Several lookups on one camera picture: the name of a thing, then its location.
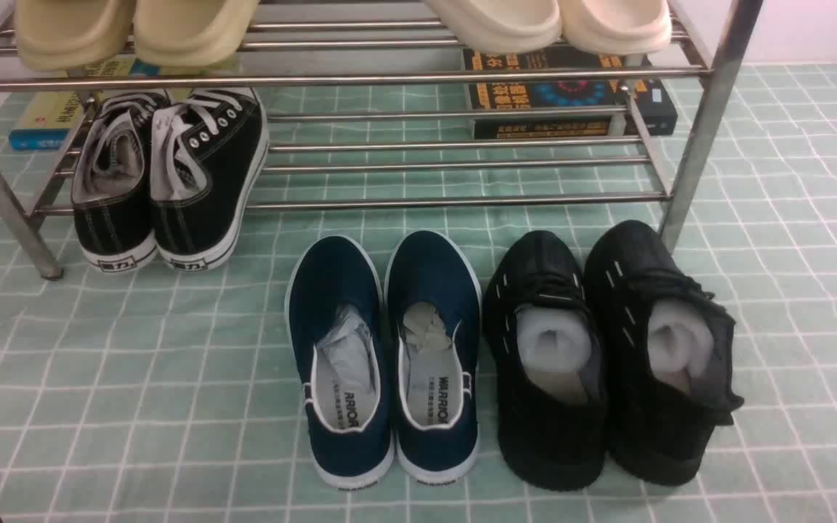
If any yellow blue book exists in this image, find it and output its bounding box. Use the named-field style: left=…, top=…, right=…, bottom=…
left=9, top=57, right=161, bottom=151

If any right yellow foam slipper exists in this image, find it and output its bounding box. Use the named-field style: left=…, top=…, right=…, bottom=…
left=133, top=1, right=259, bottom=68

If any right cream foam slipper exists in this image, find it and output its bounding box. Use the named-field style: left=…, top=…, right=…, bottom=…
left=557, top=1, right=672, bottom=56

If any right black knit sneaker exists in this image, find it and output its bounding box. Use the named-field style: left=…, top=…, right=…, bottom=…
left=584, top=221, right=744, bottom=487

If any yellow foam slipper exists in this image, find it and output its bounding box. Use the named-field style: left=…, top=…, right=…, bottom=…
left=133, top=1, right=259, bottom=68
left=13, top=1, right=136, bottom=70

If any cream foam slipper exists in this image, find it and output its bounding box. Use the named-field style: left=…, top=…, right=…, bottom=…
left=425, top=1, right=562, bottom=55
left=557, top=1, right=672, bottom=56

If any left cream foam slipper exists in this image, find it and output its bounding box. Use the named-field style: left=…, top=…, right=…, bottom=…
left=425, top=1, right=562, bottom=55

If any green checkered tablecloth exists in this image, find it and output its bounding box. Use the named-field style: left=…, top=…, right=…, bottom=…
left=0, top=64, right=837, bottom=522

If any black canvas sneaker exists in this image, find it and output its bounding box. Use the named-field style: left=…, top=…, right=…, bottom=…
left=70, top=89, right=171, bottom=275
left=150, top=87, right=270, bottom=272

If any silver metal shoe rack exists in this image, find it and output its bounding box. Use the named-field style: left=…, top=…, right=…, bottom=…
left=0, top=1, right=763, bottom=281

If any navy slip-on shoe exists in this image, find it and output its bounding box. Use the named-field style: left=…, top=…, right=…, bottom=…
left=283, top=235, right=395, bottom=491
left=383, top=230, right=482, bottom=485

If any black orange book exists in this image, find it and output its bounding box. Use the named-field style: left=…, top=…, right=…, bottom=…
left=462, top=46, right=678, bottom=139

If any left navy slip-on shoe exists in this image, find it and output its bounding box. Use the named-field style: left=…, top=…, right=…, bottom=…
left=283, top=235, right=395, bottom=491

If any right navy slip-on shoe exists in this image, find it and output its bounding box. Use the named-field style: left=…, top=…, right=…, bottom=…
left=383, top=230, right=482, bottom=485

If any left black knit sneaker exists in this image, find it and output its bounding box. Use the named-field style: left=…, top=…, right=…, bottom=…
left=482, top=230, right=608, bottom=491

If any black knit sneaker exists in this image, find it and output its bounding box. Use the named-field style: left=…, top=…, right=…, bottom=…
left=482, top=230, right=608, bottom=491
left=584, top=221, right=744, bottom=487

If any left yellow foam slipper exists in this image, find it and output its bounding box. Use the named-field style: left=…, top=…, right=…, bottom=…
left=13, top=1, right=136, bottom=70

